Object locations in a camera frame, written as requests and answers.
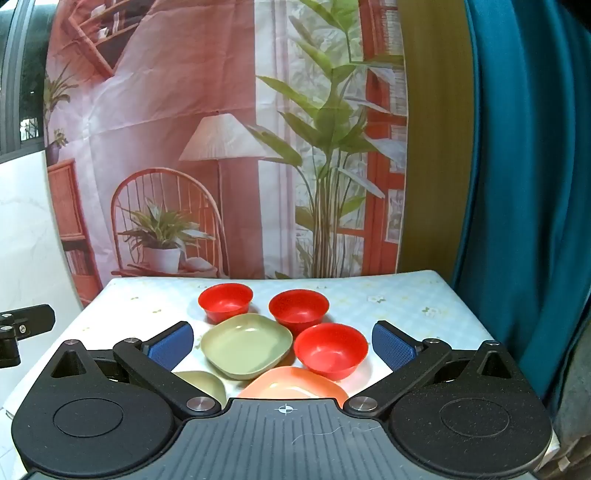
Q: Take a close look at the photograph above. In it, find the grey fabric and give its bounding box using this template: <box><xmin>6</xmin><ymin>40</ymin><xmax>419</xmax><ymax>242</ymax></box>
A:
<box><xmin>540</xmin><ymin>355</ymin><xmax>591</xmax><ymax>480</ymax></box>

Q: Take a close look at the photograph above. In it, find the teal curtain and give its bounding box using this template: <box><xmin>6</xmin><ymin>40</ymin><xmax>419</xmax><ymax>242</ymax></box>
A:
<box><xmin>450</xmin><ymin>0</ymin><xmax>591</xmax><ymax>416</ymax></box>

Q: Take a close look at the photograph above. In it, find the orange square plate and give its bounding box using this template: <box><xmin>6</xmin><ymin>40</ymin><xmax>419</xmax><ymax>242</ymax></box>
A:
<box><xmin>239</xmin><ymin>367</ymin><xmax>350</xmax><ymax>409</ymax></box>

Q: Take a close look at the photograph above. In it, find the printed room scene backdrop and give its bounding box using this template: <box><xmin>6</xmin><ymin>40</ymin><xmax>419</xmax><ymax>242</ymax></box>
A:
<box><xmin>44</xmin><ymin>0</ymin><xmax>409</xmax><ymax>308</ymax></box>

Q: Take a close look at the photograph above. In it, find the dark window frame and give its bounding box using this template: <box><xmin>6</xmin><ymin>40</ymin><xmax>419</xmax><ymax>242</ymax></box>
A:
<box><xmin>0</xmin><ymin>0</ymin><xmax>58</xmax><ymax>162</ymax></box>

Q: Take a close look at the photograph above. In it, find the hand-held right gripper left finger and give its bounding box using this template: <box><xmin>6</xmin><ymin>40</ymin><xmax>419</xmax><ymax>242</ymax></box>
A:
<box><xmin>48</xmin><ymin>322</ymin><xmax>225</xmax><ymax>417</ymax></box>

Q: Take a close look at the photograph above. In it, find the red plastic bowl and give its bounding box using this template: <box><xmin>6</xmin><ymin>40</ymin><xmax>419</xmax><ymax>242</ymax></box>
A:
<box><xmin>293</xmin><ymin>322</ymin><xmax>369</xmax><ymax>380</ymax></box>
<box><xmin>269</xmin><ymin>289</ymin><xmax>330</xmax><ymax>334</ymax></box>
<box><xmin>198</xmin><ymin>283</ymin><xmax>254</xmax><ymax>324</ymax></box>

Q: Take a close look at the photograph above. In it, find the large green square plate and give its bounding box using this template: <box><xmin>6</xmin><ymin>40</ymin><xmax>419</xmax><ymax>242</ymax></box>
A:
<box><xmin>201</xmin><ymin>314</ymin><xmax>293</xmax><ymax>381</ymax></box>

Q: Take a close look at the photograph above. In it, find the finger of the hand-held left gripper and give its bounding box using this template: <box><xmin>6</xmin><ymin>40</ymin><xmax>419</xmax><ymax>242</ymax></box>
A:
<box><xmin>0</xmin><ymin>304</ymin><xmax>56</xmax><ymax>369</ymax></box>

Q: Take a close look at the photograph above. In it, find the small green square plate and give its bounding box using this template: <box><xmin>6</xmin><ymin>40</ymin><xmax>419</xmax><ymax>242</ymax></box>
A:
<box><xmin>173</xmin><ymin>370</ymin><xmax>227</xmax><ymax>403</ymax></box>

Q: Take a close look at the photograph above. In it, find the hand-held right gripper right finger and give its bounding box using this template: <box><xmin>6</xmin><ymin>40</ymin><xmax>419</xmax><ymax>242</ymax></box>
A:
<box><xmin>346</xmin><ymin>320</ymin><xmax>515</xmax><ymax>418</ymax></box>

